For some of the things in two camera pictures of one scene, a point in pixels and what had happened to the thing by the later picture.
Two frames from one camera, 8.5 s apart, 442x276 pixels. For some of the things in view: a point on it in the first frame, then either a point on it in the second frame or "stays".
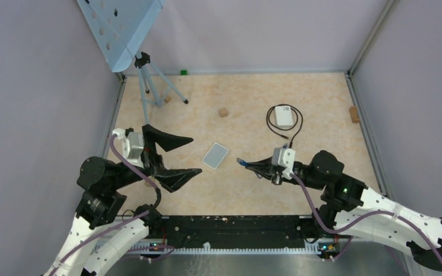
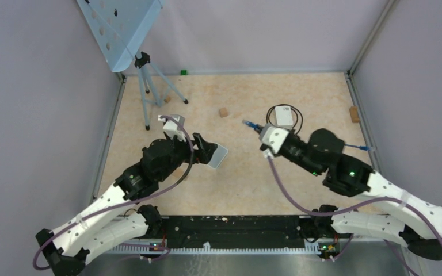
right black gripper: (266, 168) to (257, 130)
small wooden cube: (223, 112) stays
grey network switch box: (215, 156) stays
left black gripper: (172, 179) to (207, 148)
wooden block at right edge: (353, 112) stays
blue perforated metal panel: (120, 27) stays
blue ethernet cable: (242, 161) to (259, 127)
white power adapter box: (284, 116) stays
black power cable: (268, 113) stays
